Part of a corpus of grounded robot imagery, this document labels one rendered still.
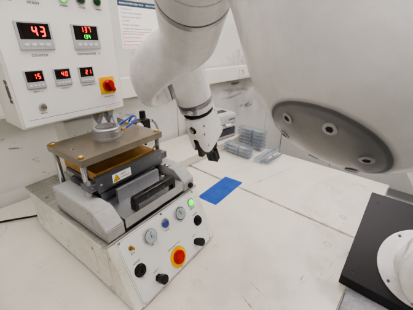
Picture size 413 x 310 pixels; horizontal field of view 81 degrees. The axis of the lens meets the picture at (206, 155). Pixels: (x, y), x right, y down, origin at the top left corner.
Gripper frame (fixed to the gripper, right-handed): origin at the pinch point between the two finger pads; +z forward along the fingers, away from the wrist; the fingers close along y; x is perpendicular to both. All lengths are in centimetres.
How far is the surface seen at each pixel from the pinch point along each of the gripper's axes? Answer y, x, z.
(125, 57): 49, 69, -11
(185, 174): -1.6, 11.6, 9.2
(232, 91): 121, 48, 52
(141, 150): -3.3, 23.4, -1.4
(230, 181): 25, 13, 45
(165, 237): -21.3, 9.8, 14.2
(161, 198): -14.1, 11.8, 5.8
